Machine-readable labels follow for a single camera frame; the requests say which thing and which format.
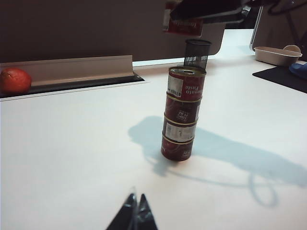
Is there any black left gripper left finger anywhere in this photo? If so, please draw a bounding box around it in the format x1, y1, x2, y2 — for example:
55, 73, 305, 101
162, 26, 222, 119
105, 186, 138, 230

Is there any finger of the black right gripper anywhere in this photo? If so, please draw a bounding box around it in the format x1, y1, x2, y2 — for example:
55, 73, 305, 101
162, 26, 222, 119
168, 0, 244, 25

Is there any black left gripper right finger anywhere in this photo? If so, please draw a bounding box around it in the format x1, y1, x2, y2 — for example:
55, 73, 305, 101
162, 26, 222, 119
137, 193, 159, 230

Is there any red tomato paste can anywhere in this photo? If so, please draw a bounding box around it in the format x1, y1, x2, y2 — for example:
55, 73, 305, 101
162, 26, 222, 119
166, 66, 207, 102
163, 1, 204, 37

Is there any dark red tomato can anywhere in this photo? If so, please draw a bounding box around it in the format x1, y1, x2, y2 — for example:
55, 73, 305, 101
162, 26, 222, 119
160, 134, 194, 162

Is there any white label tomato can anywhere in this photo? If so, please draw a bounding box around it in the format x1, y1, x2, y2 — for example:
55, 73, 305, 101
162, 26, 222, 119
162, 113, 198, 145

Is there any dark red barcode label can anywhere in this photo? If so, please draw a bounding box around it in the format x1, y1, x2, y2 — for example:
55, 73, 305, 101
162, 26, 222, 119
164, 92, 202, 124

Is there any black mesh pen holder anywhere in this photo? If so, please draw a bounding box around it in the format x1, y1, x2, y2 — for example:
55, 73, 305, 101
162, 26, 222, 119
184, 39, 213, 71

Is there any brown white-rimmed divider panel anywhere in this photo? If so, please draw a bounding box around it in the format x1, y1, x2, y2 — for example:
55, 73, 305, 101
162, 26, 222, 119
249, 0, 307, 51

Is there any beige plastic tray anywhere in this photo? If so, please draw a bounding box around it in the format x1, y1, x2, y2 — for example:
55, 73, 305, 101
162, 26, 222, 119
254, 46, 303, 67

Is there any white round spoon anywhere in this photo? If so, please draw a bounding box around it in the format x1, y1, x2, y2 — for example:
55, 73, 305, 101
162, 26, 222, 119
282, 45, 302, 55

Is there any black mouse pad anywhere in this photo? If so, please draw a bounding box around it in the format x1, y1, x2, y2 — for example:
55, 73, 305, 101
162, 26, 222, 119
252, 60, 307, 94

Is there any blue computer mouse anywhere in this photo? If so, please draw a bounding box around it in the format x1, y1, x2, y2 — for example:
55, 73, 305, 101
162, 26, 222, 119
288, 61, 307, 78

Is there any brown desk divider panel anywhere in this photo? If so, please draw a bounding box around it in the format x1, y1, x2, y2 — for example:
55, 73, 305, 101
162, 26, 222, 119
0, 0, 226, 64

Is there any orange fruit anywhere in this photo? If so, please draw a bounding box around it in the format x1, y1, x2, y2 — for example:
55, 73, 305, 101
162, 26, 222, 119
0, 67, 33, 95

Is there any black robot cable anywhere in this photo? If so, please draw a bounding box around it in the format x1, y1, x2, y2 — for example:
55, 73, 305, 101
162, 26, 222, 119
267, 0, 307, 45

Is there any beige cable tray lid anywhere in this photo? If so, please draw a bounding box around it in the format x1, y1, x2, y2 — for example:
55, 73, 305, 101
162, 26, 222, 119
0, 55, 134, 88

